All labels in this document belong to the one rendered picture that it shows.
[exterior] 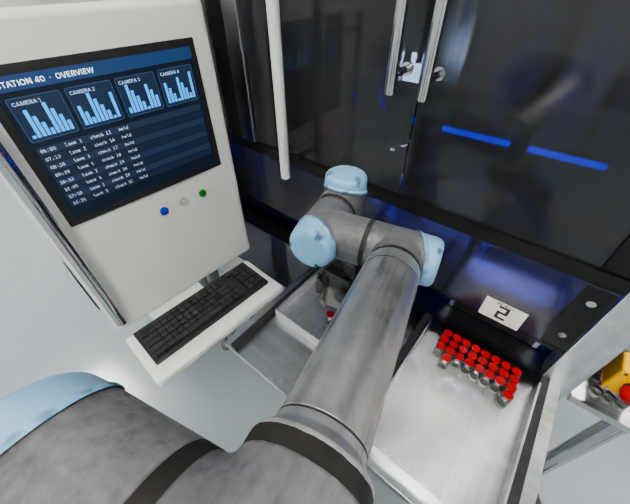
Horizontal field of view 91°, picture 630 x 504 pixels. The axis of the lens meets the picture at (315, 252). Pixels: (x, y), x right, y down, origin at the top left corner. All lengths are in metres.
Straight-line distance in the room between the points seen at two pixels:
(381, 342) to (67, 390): 0.23
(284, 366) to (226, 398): 1.00
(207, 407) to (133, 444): 1.56
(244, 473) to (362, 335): 0.14
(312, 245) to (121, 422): 0.31
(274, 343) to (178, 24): 0.76
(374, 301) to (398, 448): 0.48
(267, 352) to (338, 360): 0.57
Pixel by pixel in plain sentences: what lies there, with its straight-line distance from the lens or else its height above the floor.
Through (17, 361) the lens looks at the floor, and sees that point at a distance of 2.45.
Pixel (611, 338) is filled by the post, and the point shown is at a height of 1.08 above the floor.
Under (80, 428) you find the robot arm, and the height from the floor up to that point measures 1.40.
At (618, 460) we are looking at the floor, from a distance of 2.11.
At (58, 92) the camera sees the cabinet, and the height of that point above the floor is 1.43.
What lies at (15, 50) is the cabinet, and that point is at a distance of 0.79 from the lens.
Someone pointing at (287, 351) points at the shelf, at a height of 0.88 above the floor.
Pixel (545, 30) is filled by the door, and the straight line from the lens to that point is 0.61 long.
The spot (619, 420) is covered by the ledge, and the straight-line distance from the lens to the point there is 0.99.
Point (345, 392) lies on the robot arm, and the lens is 0.25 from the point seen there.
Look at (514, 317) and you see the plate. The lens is 0.82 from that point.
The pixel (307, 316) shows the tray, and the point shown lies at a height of 0.88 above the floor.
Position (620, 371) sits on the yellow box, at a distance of 0.87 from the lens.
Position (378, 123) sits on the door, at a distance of 0.72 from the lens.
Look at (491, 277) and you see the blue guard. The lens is 0.77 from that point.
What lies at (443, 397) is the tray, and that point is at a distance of 0.82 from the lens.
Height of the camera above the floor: 1.60
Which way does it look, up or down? 43 degrees down
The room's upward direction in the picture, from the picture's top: straight up
